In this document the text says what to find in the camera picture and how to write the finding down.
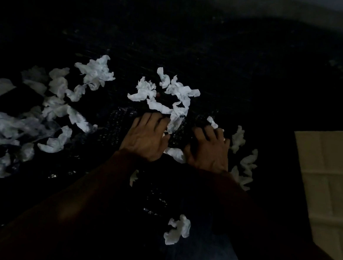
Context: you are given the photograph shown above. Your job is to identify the person's left hand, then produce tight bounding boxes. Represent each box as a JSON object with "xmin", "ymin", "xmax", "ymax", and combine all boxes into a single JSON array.
[{"xmin": 117, "ymin": 107, "xmax": 175, "ymax": 166}]

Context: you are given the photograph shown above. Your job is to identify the person's right hand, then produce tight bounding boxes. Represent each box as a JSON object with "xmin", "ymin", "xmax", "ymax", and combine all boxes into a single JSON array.
[{"xmin": 181, "ymin": 121, "xmax": 236, "ymax": 176}]

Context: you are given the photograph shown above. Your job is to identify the person's left forearm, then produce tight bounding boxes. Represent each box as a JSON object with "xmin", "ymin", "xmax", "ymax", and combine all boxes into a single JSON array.
[{"xmin": 0, "ymin": 128, "xmax": 162, "ymax": 260}]

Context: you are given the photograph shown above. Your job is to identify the person's right forearm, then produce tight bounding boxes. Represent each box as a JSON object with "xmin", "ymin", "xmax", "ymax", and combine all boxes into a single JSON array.
[{"xmin": 165, "ymin": 163, "xmax": 343, "ymax": 260}]

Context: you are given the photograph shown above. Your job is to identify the black plastic sheet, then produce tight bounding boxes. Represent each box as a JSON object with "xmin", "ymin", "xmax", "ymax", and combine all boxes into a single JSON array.
[{"xmin": 0, "ymin": 0, "xmax": 343, "ymax": 260}]

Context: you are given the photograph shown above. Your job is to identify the scattered white crumpled paper pieces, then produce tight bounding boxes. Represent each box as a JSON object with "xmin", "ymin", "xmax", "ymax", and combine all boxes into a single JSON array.
[{"xmin": 0, "ymin": 36, "xmax": 272, "ymax": 259}]

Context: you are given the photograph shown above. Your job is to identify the large flat beige cardboard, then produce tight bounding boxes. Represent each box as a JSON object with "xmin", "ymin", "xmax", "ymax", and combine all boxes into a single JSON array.
[{"xmin": 272, "ymin": 116, "xmax": 343, "ymax": 260}]

